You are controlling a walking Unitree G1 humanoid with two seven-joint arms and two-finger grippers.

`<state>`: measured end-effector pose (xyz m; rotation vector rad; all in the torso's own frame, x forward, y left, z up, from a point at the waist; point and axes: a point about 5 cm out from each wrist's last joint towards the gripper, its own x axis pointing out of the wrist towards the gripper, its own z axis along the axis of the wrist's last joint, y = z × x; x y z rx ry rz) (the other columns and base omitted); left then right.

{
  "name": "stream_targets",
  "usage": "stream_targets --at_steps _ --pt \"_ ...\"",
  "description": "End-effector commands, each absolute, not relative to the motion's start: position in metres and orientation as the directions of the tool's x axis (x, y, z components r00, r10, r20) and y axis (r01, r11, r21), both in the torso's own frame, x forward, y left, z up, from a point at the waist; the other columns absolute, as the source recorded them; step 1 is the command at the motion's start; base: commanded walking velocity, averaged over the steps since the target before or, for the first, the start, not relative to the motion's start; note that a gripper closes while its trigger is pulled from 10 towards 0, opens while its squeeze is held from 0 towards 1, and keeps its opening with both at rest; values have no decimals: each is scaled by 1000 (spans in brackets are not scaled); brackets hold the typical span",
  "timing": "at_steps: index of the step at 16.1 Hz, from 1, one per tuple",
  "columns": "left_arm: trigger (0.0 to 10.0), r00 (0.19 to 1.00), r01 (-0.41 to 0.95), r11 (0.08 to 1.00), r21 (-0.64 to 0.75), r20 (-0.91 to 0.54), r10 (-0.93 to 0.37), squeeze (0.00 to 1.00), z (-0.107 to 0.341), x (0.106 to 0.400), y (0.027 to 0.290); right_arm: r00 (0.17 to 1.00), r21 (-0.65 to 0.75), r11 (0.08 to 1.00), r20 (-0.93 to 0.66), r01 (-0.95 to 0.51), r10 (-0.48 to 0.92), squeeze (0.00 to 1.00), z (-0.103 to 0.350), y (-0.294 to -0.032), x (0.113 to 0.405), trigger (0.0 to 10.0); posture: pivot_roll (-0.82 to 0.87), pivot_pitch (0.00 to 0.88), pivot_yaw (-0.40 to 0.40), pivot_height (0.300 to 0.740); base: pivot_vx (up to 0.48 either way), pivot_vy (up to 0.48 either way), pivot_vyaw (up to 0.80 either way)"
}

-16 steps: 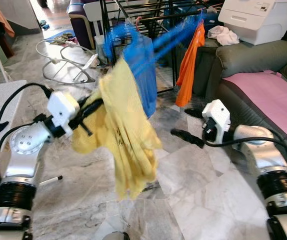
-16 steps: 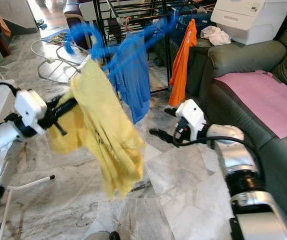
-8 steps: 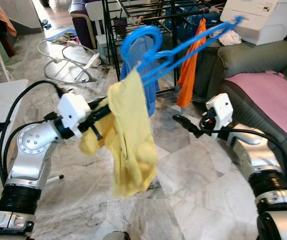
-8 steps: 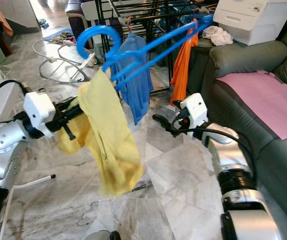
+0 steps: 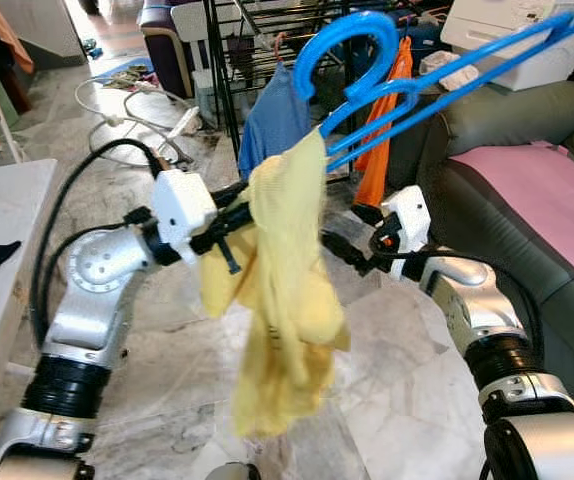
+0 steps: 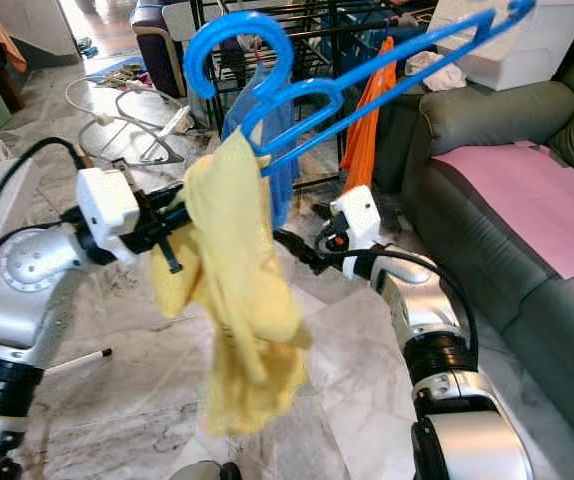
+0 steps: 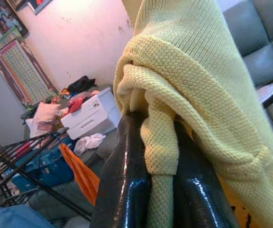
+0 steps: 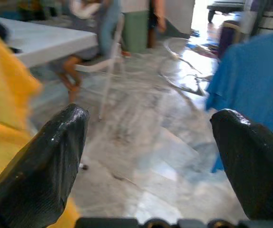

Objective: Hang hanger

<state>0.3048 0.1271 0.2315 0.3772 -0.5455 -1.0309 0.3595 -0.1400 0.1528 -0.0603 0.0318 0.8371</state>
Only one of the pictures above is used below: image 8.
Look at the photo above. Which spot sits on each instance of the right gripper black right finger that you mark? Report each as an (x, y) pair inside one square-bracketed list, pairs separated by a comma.
[(257, 166)]

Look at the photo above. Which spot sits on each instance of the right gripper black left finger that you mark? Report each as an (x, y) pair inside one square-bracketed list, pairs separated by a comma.
[(36, 171)]

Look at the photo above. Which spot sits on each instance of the yellow shirt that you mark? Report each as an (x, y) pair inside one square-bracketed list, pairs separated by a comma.
[(3, 95)]

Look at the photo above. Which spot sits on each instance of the blue shirt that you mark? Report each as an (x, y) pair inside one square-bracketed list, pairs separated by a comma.
[(253, 76)]

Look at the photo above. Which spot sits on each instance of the white folding table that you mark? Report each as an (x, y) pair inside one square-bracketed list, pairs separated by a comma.
[(43, 40)]

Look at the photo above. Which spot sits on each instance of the white folding chair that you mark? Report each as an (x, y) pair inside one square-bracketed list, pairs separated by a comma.
[(114, 50)]

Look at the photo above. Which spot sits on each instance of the black drying rack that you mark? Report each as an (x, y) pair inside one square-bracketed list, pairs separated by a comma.
[(260, 16)]

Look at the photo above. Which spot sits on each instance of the seated person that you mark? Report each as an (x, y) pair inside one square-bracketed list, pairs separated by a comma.
[(109, 28)]

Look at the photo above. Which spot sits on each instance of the dark wheeled trolley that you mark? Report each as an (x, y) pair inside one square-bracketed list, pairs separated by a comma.
[(224, 7)]

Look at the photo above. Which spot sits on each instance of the green plastic bin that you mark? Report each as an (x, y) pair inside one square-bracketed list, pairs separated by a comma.
[(135, 31)]

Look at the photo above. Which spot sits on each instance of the orange hanging cloth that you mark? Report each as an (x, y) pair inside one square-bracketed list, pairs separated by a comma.
[(160, 14)]

